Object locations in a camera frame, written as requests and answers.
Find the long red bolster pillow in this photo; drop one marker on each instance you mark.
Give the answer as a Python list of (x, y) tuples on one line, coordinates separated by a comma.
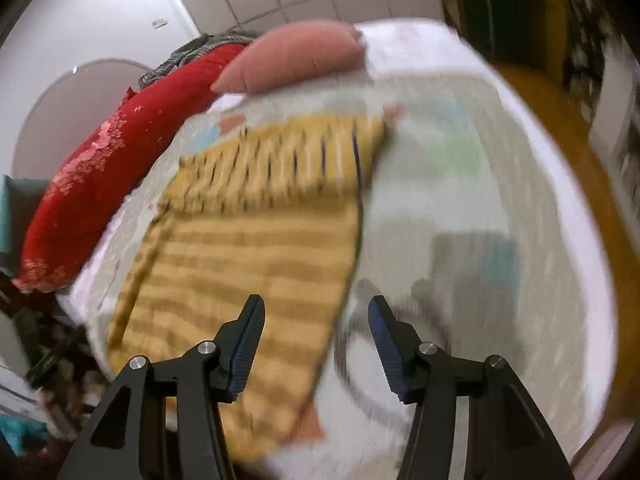
[(90, 186)]

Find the white bed sheet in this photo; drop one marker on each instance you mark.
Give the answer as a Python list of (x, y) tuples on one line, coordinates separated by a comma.
[(415, 45)]

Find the grey knitted blanket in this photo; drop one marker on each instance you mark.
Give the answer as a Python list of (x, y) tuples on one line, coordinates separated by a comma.
[(195, 49)]

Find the white wall socket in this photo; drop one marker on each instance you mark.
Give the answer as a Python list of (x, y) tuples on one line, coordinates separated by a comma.
[(157, 24)]

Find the yellow striped knit sweater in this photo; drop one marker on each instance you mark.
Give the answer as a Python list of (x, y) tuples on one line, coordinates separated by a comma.
[(272, 210)]

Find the round white headboard panel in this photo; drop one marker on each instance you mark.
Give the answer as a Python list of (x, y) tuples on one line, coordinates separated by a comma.
[(69, 111)]

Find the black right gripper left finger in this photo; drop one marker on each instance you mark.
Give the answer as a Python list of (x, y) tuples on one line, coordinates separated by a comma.
[(160, 420)]

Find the cluttered white shelf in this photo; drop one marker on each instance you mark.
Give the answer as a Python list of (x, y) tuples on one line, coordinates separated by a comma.
[(603, 76)]

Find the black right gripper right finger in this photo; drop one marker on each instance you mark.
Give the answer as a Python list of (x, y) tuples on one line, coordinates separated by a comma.
[(508, 436)]

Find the pink ribbed pillow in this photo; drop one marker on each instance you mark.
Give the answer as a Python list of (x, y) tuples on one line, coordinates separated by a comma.
[(293, 53)]

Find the teal cushion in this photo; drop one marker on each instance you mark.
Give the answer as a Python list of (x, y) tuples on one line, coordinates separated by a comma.
[(20, 198)]

